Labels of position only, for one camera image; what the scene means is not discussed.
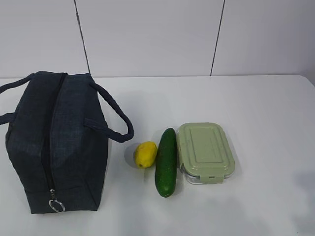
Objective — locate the dark blue insulated lunch bag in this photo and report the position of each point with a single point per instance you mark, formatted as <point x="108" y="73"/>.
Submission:
<point x="58" y="137"/>

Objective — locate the glass container with green lid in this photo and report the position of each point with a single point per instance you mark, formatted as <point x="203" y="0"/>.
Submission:
<point x="204" y="153"/>

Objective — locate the green cucumber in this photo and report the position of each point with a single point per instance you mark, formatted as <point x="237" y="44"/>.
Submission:
<point x="166" y="164"/>

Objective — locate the yellow lemon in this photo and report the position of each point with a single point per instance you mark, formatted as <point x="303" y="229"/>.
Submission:
<point x="145" y="154"/>

